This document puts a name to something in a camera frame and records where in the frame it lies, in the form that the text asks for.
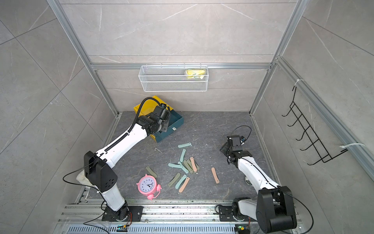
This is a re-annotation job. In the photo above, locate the pink knife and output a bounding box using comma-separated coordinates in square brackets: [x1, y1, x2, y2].
[178, 177, 190, 193]
[211, 167, 220, 184]
[190, 157, 198, 173]

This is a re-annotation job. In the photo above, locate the white plush teddy bear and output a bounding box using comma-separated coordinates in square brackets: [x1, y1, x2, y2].
[76, 170, 92, 186]

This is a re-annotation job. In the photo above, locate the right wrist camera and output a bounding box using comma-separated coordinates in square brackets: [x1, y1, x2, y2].
[227, 135, 246, 147]

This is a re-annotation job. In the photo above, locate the yellow sponge in basket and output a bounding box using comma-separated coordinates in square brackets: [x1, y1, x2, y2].
[185, 69, 206, 80]

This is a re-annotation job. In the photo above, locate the mint knife upper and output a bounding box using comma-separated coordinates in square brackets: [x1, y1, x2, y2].
[178, 142, 192, 148]

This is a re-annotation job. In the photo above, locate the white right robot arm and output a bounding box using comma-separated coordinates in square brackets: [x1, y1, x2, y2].
[220, 136, 297, 234]

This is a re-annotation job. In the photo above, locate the mint knife diagonal centre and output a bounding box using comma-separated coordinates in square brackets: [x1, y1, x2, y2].
[178, 161, 189, 174]

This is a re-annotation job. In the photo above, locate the mint knife vertical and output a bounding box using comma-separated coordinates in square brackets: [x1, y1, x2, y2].
[180, 149, 186, 162]

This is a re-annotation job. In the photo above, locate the black wall hook rack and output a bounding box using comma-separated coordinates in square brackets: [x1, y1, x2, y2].
[282, 86, 348, 166]

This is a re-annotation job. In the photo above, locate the white wire mesh basket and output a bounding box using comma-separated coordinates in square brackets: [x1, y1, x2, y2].
[138, 65, 209, 92]

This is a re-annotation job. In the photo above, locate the teal top drawer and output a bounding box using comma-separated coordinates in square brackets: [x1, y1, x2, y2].
[150, 110, 184, 143]

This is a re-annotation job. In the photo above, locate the olive knife left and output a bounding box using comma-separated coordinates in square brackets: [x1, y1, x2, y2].
[146, 166, 158, 178]

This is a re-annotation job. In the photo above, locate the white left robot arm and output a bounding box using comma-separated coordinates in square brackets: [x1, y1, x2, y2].
[77, 109, 171, 221]

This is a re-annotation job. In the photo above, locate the yellow drawer cabinet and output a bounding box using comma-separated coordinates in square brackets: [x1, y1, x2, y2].
[133, 96, 173, 142]

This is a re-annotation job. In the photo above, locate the pink alarm clock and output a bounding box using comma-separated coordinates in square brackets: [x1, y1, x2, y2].
[136, 174, 162, 200]

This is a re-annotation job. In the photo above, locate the mint knife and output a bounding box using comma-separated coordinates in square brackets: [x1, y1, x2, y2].
[178, 142, 192, 148]
[175, 175, 187, 189]

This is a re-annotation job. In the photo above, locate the mint knife lower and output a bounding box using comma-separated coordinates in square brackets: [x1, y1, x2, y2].
[175, 175, 187, 189]

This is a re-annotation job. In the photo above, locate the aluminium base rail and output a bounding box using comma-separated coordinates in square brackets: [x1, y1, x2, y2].
[55, 199, 302, 234]

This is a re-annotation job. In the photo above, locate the olive knife lower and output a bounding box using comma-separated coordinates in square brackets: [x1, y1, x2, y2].
[168, 173, 181, 187]

